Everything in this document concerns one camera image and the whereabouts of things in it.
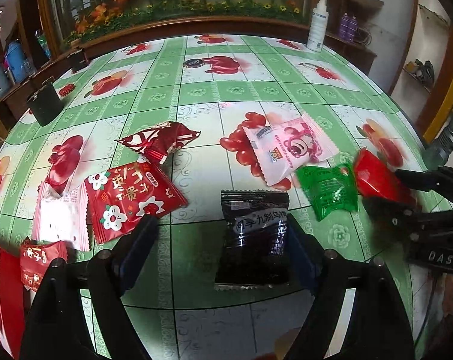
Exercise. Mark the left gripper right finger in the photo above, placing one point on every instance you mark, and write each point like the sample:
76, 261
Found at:
305, 253

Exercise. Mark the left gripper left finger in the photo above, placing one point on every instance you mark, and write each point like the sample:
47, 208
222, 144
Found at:
132, 250

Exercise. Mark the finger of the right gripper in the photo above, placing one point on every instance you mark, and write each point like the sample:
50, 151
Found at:
391, 213
439, 180

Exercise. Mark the red flower snack packet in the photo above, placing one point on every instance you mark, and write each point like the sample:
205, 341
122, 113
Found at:
119, 197

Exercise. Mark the glossy red snack bar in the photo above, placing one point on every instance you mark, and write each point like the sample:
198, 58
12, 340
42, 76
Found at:
374, 179

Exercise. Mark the black snack packet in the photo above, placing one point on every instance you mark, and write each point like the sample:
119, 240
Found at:
254, 252

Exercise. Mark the green snack packet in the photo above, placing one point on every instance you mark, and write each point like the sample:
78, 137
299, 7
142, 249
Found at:
329, 189

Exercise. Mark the pink white snack packet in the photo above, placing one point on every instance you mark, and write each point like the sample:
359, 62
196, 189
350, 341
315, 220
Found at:
62, 218

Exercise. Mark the red white-print snack packet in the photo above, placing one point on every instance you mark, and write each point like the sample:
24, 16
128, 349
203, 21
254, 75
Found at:
35, 260

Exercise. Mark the pink bear snack packet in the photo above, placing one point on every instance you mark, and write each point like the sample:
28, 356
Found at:
281, 149

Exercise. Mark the dark red patterned candy packet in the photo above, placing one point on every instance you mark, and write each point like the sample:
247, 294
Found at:
157, 142

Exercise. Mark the red white tray box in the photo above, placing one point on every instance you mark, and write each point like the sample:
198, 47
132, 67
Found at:
11, 304

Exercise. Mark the black cup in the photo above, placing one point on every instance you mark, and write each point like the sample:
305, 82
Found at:
45, 104

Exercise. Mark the purple bottles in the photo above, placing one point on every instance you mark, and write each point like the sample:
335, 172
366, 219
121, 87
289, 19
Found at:
348, 28

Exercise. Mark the white spray bottle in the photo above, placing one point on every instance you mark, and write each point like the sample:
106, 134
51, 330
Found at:
318, 25

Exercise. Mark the blue thermos jug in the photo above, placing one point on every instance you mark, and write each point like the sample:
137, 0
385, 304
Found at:
17, 61

